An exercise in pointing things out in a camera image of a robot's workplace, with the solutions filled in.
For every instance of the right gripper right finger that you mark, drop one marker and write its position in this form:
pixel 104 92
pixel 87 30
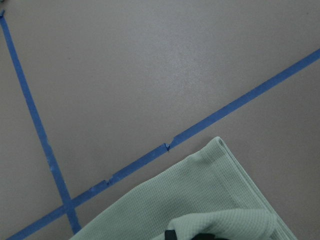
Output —
pixel 204 236

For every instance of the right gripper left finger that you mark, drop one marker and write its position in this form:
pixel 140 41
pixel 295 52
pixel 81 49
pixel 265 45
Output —
pixel 170 235

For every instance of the green long-sleeve shirt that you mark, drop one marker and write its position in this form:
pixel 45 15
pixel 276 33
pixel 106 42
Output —
pixel 207 192

